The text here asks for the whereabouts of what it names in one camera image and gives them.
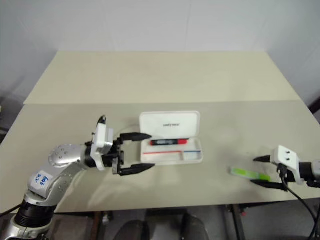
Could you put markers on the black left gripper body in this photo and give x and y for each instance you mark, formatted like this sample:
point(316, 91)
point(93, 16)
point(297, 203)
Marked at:
point(117, 155)

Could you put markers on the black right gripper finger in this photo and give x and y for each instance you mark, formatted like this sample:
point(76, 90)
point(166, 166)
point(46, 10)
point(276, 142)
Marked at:
point(263, 159)
point(271, 185)

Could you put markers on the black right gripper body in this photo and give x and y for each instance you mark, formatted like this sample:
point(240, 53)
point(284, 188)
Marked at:
point(286, 173)

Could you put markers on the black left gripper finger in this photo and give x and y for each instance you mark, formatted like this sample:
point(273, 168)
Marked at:
point(136, 169)
point(136, 136)

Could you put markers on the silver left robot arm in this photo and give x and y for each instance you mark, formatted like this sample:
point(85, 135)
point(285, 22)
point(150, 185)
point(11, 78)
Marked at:
point(63, 155)

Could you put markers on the green marker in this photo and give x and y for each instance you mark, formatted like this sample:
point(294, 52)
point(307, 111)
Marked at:
point(246, 173)

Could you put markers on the red marker with black cap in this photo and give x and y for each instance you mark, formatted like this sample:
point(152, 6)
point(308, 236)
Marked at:
point(170, 142)

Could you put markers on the white open pencil case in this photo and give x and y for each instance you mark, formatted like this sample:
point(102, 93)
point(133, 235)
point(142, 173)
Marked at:
point(170, 125)

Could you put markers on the black metal table leg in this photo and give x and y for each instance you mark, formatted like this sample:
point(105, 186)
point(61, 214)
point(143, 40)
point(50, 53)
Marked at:
point(100, 225)
point(237, 222)

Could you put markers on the dark chair back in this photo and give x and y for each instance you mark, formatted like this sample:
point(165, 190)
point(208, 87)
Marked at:
point(315, 106)

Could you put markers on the white handwritten label sticker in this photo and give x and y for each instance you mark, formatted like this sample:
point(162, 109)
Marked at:
point(41, 181)

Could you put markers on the dark rounded shape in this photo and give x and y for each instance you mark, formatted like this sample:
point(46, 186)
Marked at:
point(195, 226)

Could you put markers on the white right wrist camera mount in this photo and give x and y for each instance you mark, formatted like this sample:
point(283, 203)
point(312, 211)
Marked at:
point(287, 155)

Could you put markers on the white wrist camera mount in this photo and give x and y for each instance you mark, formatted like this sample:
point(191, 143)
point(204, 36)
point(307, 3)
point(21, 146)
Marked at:
point(287, 155)
point(100, 133)

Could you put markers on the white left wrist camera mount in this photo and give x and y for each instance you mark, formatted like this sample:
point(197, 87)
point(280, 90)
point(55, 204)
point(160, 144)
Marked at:
point(100, 133)

